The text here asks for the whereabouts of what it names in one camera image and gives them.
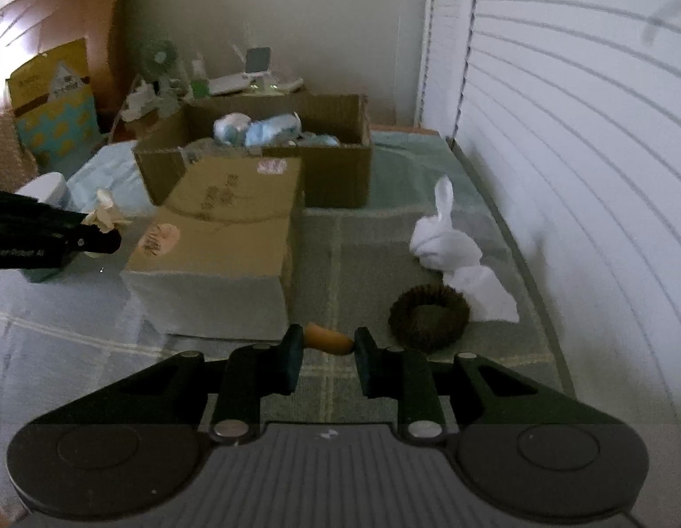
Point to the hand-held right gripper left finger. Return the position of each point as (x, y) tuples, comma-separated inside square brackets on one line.
[(291, 363)]

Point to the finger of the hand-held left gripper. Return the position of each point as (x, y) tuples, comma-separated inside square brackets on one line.
[(37, 206), (98, 241)]

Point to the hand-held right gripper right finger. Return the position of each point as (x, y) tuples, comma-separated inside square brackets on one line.
[(365, 363)]

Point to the beige tissue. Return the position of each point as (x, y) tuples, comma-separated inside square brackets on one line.
[(105, 214)]

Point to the small orange soft piece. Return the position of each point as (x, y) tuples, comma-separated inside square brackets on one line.
[(329, 339)]

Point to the cardboard box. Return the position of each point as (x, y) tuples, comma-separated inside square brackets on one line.
[(208, 305), (235, 198)]

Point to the white patterned soft pack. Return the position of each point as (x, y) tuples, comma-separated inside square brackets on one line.
[(230, 127)]

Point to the blue face mask pack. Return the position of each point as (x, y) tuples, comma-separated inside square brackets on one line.
[(318, 141), (271, 132)]

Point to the clear jar with white lid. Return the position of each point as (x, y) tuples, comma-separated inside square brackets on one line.
[(43, 187)]

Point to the dark fuzzy hair scrunchie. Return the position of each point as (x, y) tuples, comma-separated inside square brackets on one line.
[(406, 324)]

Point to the brown dotted cloth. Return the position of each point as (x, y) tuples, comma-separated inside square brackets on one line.
[(4, 154)]

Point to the light blue cloth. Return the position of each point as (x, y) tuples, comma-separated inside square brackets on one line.
[(109, 176)]

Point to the yellow paper bag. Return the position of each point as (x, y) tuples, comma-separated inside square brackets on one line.
[(54, 110)]

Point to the closed cardboard box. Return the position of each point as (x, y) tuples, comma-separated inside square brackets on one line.
[(208, 305)]

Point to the green checked blanket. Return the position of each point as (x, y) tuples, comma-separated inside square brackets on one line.
[(346, 264)]

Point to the white knotted towel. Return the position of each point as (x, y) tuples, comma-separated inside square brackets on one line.
[(447, 245)]

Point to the white power strip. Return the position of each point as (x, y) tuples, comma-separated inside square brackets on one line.
[(145, 102)]

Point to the green bottle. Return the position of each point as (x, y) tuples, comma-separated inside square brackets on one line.
[(199, 86)]

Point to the small green desk fan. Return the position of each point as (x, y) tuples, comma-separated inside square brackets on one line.
[(158, 58)]

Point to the white router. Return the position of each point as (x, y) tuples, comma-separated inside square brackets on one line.
[(230, 84)]

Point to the brown wooden headboard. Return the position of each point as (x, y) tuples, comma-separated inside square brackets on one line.
[(70, 0)]

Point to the small standing mirror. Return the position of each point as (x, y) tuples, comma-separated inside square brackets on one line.
[(259, 60)]

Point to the white louvred door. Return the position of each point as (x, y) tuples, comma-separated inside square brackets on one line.
[(566, 148)]

